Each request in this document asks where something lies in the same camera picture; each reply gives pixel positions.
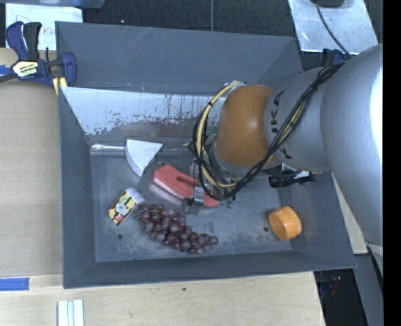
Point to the white wedge block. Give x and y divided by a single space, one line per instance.
140 155

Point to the pale wood flat board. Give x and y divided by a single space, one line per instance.
27 182

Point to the orange ribbed lid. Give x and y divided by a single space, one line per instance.
283 223

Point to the grey metal bin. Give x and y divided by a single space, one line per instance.
173 63

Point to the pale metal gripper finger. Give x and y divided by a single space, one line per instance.
199 195

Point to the purple grape bunch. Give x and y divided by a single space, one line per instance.
173 227

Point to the black cylinder on white bracket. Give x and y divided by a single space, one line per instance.
285 180

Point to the small colourful printed box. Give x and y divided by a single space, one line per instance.
124 206

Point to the red flat foam piece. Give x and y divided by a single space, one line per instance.
168 180

